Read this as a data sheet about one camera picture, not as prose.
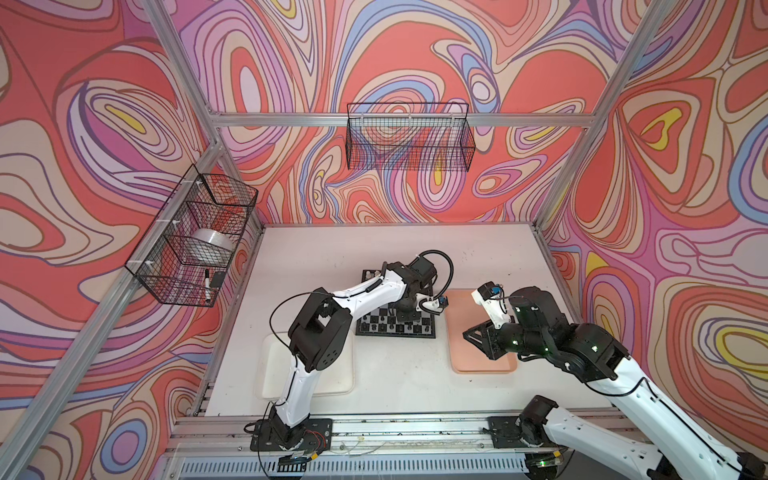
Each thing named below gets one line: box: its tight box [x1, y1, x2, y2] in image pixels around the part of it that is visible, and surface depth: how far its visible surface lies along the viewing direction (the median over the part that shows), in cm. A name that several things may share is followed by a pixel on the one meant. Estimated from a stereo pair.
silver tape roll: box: [193, 228, 235, 252], surface depth 75 cm
